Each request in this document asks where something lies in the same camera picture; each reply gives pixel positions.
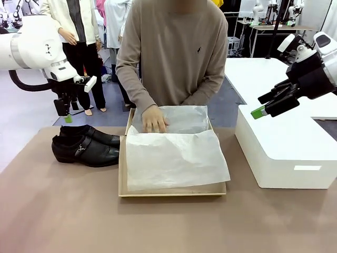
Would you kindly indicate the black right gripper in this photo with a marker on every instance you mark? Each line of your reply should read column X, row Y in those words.
column 312, row 76

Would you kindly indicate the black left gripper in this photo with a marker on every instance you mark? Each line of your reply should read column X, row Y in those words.
column 64, row 91

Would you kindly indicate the black leather buckle shoe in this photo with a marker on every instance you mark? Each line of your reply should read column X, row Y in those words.
column 89, row 155
column 102, row 135

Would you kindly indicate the brown cardboard shoe box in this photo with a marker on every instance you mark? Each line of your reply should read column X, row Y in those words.
column 122, row 179

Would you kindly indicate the white tissue paper sheet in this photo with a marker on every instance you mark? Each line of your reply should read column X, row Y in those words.
column 173, row 160
column 184, row 118

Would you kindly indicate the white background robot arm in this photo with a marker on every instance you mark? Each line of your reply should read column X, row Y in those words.
column 257, row 11
column 294, row 13

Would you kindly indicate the person's left forearm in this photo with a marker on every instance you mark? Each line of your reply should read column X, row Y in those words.
column 204, row 88

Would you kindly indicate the person's right forearm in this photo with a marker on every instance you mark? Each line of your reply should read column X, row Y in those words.
column 134, row 89

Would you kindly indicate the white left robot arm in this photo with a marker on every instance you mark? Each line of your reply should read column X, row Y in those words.
column 29, row 44

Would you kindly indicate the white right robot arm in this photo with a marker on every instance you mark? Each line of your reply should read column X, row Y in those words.
column 331, row 62

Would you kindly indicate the person's right hand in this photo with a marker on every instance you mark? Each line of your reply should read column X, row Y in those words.
column 155, row 120

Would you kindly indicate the large white foam block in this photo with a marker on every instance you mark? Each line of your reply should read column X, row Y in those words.
column 284, row 139

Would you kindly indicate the clothes pile on floor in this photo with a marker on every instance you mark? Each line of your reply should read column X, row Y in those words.
column 106, row 78

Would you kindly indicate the black pole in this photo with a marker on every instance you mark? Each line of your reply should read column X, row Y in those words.
column 276, row 26

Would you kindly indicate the background work table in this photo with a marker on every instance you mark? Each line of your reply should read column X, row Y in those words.
column 263, row 28

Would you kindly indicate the white curtain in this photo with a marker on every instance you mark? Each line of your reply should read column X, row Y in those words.
column 330, row 15

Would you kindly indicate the person in white shirt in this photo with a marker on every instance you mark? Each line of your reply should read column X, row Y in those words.
column 116, row 23

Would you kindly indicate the pink garment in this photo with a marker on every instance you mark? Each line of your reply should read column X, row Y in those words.
column 100, row 11

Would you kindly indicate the background robot grippers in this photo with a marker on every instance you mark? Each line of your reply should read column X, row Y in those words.
column 11, row 14

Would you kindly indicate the yellow garment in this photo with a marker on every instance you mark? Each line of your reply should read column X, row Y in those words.
column 218, row 2

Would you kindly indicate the person in beige sweater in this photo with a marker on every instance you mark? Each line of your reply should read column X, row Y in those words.
column 173, row 47

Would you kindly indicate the metal floor base plate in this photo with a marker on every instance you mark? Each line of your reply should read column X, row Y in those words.
column 84, row 108

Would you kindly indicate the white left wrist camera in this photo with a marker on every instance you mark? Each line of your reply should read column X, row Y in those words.
column 90, row 83

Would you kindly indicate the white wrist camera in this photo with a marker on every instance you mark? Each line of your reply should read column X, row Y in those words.
column 90, row 83
column 285, row 42

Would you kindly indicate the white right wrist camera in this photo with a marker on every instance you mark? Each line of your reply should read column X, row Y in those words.
column 285, row 42

